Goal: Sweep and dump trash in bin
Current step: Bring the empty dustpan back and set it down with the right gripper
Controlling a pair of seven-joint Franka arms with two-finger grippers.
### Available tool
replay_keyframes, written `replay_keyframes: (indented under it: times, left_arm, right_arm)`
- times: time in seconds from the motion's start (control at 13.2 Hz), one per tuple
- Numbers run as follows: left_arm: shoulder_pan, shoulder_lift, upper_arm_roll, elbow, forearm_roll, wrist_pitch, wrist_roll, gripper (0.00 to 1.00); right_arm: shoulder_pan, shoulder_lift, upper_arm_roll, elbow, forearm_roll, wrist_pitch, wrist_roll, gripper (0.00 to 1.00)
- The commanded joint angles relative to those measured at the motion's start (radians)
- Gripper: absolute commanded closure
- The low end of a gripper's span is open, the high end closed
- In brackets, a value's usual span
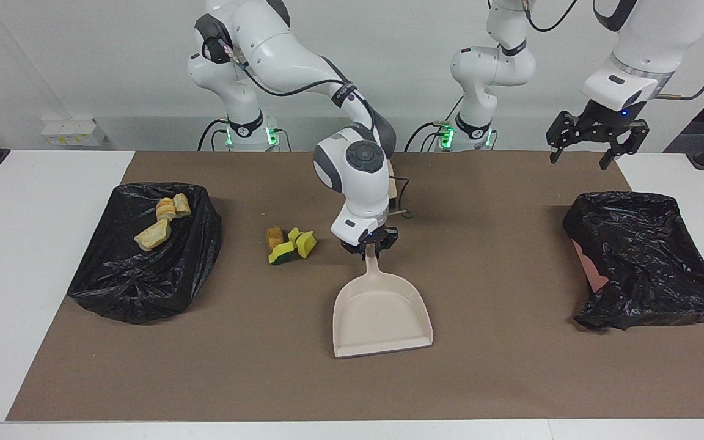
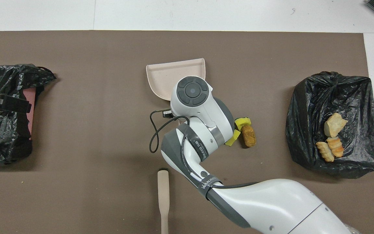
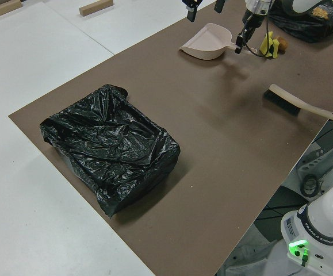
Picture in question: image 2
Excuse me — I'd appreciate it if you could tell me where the beige plastic dustpan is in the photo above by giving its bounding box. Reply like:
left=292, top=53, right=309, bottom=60
left=146, top=58, right=206, bottom=101

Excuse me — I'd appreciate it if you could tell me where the beige hand brush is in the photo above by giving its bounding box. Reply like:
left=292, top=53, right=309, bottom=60
left=157, top=168, right=169, bottom=234

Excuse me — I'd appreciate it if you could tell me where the yellow green sponge piece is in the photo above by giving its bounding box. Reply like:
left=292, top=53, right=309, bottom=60
left=234, top=117, right=252, bottom=130
left=224, top=129, right=241, bottom=147

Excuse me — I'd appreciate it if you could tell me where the brown bread chunk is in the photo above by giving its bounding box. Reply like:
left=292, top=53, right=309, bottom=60
left=241, top=125, right=257, bottom=148

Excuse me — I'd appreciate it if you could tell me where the striped croissant bread piece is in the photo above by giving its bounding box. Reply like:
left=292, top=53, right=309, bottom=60
left=316, top=141, right=335, bottom=162

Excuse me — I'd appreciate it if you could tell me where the pale cream bread chunk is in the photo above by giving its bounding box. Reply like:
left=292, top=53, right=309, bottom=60
left=324, top=113, right=348, bottom=137

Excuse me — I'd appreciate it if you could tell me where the orange crusted bread slice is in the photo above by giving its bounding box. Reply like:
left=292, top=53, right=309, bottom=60
left=327, top=137, right=344, bottom=158

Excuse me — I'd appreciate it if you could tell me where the pink bin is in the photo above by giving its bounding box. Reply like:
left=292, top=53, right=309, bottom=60
left=23, top=88, right=36, bottom=140

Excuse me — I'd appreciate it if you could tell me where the taut black bag-lined bin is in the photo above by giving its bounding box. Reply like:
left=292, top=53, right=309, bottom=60
left=286, top=71, right=374, bottom=179

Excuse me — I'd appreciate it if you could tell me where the brown table mat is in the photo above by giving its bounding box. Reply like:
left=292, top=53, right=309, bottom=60
left=0, top=30, right=374, bottom=234

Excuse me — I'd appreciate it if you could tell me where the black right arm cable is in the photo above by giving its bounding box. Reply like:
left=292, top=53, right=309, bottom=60
left=150, top=109, right=262, bottom=192

